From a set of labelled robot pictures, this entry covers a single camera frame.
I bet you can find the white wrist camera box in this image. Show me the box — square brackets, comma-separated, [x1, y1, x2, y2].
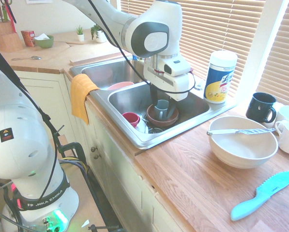
[163, 57, 192, 77]

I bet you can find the trailing potted plant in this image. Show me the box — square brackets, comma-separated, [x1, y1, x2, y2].
[90, 23, 107, 44]

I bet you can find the black base cable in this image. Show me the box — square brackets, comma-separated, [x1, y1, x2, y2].
[0, 38, 65, 203]

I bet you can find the orange dish cloth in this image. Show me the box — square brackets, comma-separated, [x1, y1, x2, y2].
[70, 73, 100, 126]

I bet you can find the metal sink drain strainer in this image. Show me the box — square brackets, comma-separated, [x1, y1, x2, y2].
[146, 126, 165, 134]

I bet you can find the metal spoon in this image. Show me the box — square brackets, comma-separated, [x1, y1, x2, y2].
[11, 56, 43, 61]

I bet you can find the narrow wooden window blind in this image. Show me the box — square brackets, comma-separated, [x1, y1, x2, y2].
[255, 0, 289, 107]

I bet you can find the wide wooden window blind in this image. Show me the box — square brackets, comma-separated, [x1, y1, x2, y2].
[120, 0, 266, 99]

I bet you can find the stainless steel double sink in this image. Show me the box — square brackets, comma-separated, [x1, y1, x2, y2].
[69, 56, 238, 150]

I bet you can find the large white bowl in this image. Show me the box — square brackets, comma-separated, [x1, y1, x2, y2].
[208, 116, 279, 170]

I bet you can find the green-handled knife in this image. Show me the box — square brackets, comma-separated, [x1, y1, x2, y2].
[1, 4, 10, 23]

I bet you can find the small upright potted plant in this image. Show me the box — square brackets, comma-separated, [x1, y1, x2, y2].
[75, 25, 85, 42]

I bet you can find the Lysol wipes canister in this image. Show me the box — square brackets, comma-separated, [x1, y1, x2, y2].
[203, 50, 239, 104]

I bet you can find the red cardboard box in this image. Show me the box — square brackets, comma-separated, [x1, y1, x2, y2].
[20, 29, 36, 48]

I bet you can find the green bowl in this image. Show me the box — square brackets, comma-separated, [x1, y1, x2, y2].
[34, 35, 55, 49]

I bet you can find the red-handled knife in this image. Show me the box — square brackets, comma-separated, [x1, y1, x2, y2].
[8, 7, 17, 33]

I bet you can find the cream kitchen cabinet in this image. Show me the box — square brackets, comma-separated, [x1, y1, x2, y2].
[13, 70, 187, 232]

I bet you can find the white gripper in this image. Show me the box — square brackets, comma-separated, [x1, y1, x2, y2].
[143, 62, 196, 119]

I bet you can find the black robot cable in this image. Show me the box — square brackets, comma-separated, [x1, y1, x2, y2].
[87, 0, 152, 86]

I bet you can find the teal plastic knife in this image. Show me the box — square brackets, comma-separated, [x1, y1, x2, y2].
[230, 170, 289, 222]

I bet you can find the blue-grey mug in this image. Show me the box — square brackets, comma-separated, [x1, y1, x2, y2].
[154, 99, 170, 121]

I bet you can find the wooden knife block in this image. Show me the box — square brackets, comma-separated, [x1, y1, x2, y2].
[0, 19, 24, 53]

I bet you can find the black mug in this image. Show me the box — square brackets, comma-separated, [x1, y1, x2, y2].
[245, 92, 277, 124]

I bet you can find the black pipe clamp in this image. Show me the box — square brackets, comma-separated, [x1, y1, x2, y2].
[58, 142, 87, 170]

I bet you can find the pink bowl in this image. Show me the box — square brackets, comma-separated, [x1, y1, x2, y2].
[106, 81, 135, 91]

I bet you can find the red cup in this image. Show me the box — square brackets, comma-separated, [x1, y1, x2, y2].
[122, 112, 141, 129]

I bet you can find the brown bowl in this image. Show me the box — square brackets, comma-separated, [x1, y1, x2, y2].
[146, 103, 180, 127]

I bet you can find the white-handled table knife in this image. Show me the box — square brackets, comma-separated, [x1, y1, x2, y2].
[206, 128, 276, 137]

